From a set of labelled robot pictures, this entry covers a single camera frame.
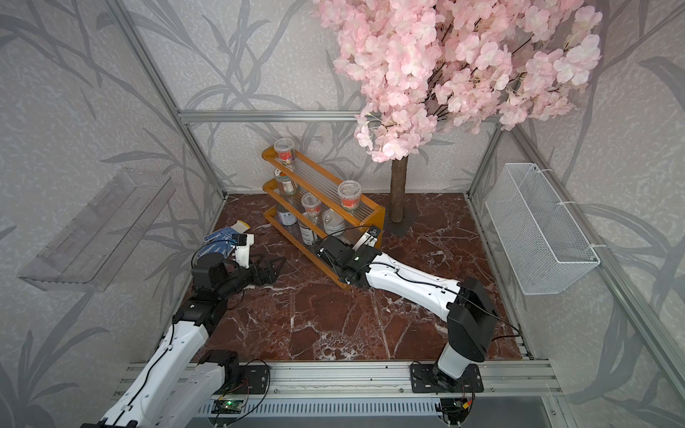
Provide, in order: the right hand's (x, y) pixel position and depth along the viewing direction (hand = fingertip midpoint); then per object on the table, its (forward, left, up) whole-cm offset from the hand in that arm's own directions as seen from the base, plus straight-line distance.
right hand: (351, 253), depth 83 cm
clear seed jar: (+29, +22, +18) cm, 41 cm away
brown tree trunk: (+25, -17, +3) cm, 30 cm away
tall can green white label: (+12, +16, -7) cm, 22 cm away
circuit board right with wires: (-39, -27, -15) cm, 50 cm away
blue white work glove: (+16, +53, -16) cm, 58 cm away
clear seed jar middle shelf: (+16, +13, +5) cm, 21 cm away
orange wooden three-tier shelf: (+21, +13, +13) cm, 28 cm away
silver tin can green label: (+8, +6, +4) cm, 11 cm away
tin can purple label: (+23, +27, -10) cm, 36 cm away
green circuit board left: (-38, +33, -16) cm, 52 cm away
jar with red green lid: (+27, +24, +4) cm, 36 cm away
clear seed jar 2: (+8, 0, +19) cm, 20 cm away
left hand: (-3, +22, +4) cm, 23 cm away
